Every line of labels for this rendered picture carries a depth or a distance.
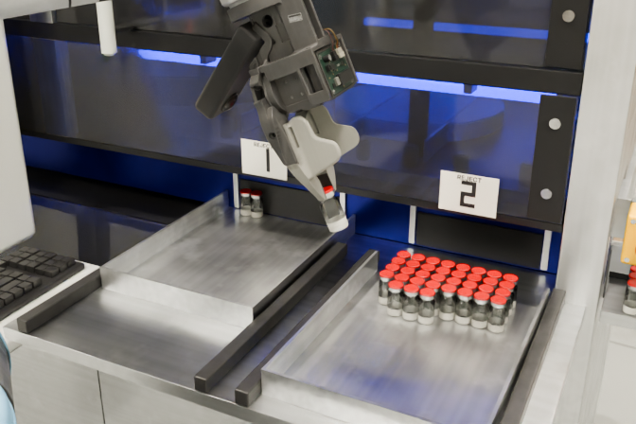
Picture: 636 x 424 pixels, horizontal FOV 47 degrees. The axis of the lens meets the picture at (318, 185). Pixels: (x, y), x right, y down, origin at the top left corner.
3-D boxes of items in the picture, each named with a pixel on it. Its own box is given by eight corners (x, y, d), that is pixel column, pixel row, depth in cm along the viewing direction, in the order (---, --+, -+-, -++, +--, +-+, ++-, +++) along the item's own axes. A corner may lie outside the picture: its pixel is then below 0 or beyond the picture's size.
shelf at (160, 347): (205, 212, 140) (204, 203, 139) (591, 293, 111) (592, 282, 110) (4, 338, 100) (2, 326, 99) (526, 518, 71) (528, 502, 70)
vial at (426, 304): (420, 315, 101) (422, 286, 100) (435, 319, 100) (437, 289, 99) (415, 323, 99) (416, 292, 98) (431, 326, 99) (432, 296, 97)
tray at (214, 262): (227, 206, 137) (226, 189, 136) (355, 233, 126) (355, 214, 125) (102, 288, 109) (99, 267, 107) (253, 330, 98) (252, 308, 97)
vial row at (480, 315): (381, 296, 106) (382, 268, 104) (505, 326, 99) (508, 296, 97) (375, 303, 104) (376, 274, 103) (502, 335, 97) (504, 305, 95)
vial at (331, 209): (335, 225, 80) (320, 190, 79) (352, 221, 79) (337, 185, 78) (326, 235, 78) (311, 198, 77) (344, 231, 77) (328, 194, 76)
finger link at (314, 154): (350, 199, 72) (318, 109, 70) (300, 211, 75) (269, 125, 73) (362, 189, 74) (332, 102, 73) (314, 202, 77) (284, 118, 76)
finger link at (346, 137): (370, 182, 76) (334, 101, 73) (323, 194, 79) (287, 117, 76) (379, 169, 78) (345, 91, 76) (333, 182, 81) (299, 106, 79)
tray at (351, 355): (375, 271, 114) (375, 250, 112) (546, 310, 103) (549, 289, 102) (261, 394, 86) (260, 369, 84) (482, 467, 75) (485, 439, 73)
